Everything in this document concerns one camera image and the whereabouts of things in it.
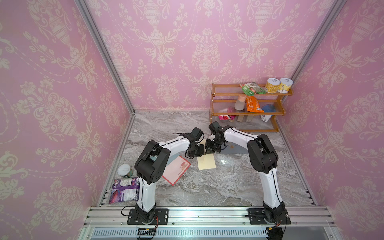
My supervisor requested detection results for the cream yellow envelope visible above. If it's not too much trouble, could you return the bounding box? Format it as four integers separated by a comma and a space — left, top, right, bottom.
197, 154, 216, 170

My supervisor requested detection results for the red bordered pink card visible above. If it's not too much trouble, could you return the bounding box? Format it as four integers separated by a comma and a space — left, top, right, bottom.
163, 155, 191, 186

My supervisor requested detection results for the grey envelope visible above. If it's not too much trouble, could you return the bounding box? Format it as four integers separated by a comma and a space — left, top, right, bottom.
221, 142, 248, 154

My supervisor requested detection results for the teal green envelope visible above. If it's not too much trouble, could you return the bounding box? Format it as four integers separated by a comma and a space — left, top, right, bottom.
149, 154, 159, 162

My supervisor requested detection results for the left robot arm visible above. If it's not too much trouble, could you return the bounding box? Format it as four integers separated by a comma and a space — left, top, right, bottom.
135, 128, 205, 222

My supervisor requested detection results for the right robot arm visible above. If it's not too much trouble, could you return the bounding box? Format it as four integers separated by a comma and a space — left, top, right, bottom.
205, 122, 291, 224

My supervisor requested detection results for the magenta pink item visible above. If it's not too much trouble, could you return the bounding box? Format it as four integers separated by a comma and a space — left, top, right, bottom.
218, 108, 236, 122

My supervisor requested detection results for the wooden three-tier shelf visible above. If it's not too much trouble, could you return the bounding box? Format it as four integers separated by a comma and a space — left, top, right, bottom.
209, 84, 294, 133

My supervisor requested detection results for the pink beige bottle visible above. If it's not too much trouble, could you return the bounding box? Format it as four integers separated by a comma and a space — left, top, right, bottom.
235, 95, 247, 112

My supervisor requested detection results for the orange snack bag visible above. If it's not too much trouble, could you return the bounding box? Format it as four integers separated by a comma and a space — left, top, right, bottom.
246, 96, 264, 113

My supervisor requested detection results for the green snack packet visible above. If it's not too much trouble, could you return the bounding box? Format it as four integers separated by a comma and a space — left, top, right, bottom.
240, 82, 266, 96

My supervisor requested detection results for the yellow can left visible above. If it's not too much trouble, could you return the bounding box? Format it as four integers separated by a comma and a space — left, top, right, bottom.
265, 78, 281, 94

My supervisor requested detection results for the yellow can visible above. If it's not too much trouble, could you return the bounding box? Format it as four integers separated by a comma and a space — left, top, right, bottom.
277, 78, 294, 94
265, 78, 281, 94

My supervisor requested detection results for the green white can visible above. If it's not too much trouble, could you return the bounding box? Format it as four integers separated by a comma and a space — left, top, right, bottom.
117, 164, 133, 179

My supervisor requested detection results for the purple snack bag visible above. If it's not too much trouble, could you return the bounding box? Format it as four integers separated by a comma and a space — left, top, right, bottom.
109, 177, 140, 204

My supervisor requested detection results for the yellow can right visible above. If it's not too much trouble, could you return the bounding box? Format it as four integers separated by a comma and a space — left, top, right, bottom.
277, 78, 294, 94

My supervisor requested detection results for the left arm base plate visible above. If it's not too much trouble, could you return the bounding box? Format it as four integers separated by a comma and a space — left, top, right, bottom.
127, 208, 169, 225

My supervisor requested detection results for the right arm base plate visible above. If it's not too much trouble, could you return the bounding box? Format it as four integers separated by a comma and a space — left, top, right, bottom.
245, 208, 292, 226

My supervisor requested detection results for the aluminium front rail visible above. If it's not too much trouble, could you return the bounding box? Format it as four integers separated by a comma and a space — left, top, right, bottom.
78, 206, 342, 240

